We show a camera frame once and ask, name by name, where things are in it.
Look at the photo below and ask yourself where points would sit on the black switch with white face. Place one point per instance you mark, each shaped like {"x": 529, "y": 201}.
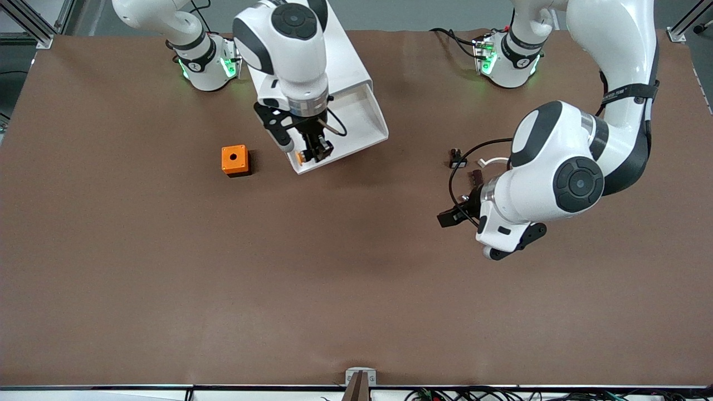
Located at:
{"x": 457, "y": 161}

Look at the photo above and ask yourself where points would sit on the grey metal bracket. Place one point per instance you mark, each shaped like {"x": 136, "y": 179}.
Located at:
{"x": 360, "y": 381}

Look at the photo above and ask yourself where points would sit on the orange and black push button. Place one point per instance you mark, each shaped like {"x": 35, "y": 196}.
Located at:
{"x": 299, "y": 159}

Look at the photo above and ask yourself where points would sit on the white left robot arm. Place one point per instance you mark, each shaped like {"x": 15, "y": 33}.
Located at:
{"x": 557, "y": 167}

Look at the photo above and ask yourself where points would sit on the orange box with hole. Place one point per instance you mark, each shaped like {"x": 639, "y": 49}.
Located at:
{"x": 234, "y": 159}

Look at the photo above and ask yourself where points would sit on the white curved plastic arc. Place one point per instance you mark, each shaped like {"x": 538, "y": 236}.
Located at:
{"x": 493, "y": 161}

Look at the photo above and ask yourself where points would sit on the aluminium frame profile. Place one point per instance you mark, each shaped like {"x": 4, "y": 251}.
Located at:
{"x": 682, "y": 28}
{"x": 33, "y": 25}

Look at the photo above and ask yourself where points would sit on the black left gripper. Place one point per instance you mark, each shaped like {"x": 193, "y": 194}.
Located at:
{"x": 472, "y": 203}

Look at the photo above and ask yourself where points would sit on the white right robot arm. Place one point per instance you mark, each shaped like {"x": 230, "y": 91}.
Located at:
{"x": 289, "y": 50}

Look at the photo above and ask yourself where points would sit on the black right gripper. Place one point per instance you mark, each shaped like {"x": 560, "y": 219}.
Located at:
{"x": 309, "y": 128}

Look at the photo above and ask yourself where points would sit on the brown terminal block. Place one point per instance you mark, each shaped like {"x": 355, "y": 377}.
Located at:
{"x": 474, "y": 177}

